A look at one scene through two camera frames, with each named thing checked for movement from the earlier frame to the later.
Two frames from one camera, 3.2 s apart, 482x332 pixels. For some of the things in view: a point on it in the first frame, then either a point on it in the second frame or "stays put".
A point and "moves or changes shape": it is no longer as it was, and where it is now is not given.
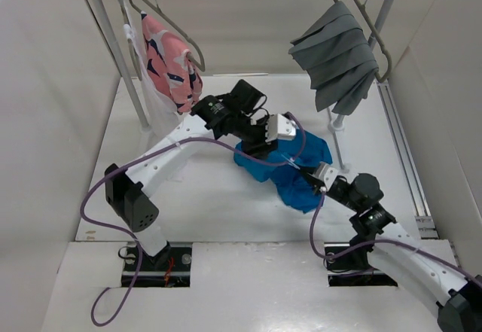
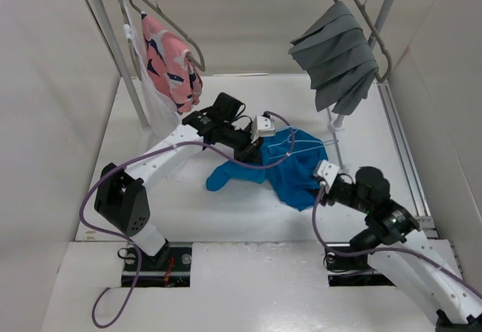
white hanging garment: (163, 113) stays put
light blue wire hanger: (291, 162) to (324, 143)
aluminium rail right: (413, 182) stays put
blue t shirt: (281, 163) moves or changes shape
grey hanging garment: (339, 62) stays put
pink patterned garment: (172, 65) stays put
